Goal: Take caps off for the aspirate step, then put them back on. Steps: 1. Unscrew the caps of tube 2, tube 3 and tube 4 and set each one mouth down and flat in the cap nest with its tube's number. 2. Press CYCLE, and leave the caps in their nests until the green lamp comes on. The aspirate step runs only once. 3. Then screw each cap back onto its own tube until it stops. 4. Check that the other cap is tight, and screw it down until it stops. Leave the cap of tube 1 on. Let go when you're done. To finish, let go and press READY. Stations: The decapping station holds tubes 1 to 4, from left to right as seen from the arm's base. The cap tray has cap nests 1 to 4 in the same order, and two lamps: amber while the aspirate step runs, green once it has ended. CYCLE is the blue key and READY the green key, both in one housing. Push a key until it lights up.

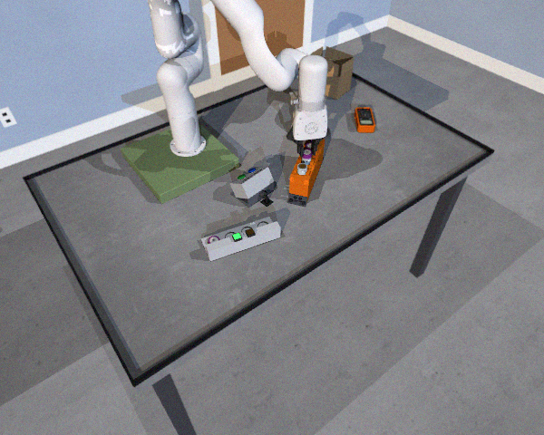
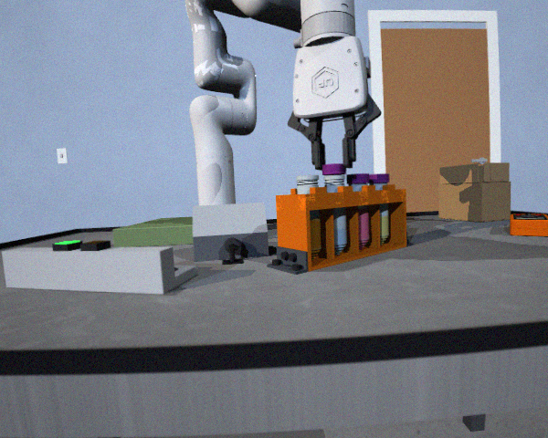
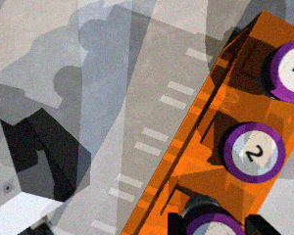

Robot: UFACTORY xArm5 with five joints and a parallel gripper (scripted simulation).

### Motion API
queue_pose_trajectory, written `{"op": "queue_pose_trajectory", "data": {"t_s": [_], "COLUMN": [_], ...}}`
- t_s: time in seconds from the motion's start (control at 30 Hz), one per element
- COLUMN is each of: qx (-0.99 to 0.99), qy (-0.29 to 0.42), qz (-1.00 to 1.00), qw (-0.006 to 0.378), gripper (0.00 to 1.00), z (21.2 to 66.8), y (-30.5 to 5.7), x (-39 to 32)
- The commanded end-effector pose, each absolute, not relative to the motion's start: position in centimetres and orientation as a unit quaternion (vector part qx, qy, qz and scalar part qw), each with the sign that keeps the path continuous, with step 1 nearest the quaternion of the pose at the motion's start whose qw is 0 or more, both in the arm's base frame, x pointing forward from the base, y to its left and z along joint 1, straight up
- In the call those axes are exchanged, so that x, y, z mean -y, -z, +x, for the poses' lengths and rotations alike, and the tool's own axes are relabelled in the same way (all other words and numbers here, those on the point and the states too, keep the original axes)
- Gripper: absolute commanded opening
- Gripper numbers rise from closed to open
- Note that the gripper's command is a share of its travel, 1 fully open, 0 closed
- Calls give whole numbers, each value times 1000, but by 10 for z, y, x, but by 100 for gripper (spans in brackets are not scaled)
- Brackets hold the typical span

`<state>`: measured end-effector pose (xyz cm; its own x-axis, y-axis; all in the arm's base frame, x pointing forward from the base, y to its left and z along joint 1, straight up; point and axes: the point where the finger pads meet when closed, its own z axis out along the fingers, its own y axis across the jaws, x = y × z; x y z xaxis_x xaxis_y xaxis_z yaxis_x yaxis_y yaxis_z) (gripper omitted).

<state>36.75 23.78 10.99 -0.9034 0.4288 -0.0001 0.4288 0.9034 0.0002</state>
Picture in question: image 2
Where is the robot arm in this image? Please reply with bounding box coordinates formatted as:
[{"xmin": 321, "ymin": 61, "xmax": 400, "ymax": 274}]
[{"xmin": 185, "ymin": 0, "xmax": 356, "ymax": 205}]

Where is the orange tube rack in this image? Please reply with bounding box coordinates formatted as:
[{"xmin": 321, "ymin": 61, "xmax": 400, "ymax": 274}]
[{"xmin": 276, "ymin": 184, "xmax": 406, "ymax": 272}]

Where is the grey button housing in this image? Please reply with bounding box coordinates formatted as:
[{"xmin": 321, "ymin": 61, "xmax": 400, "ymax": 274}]
[{"xmin": 193, "ymin": 203, "xmax": 269, "ymax": 265}]

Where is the brown cardboard box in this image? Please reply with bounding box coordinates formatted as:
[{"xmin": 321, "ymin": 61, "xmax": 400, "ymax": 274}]
[{"xmin": 438, "ymin": 162, "xmax": 511, "ymax": 223}]

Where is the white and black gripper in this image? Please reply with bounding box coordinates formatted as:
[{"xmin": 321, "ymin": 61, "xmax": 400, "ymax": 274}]
[{"xmin": 288, "ymin": 32, "xmax": 382, "ymax": 171}]

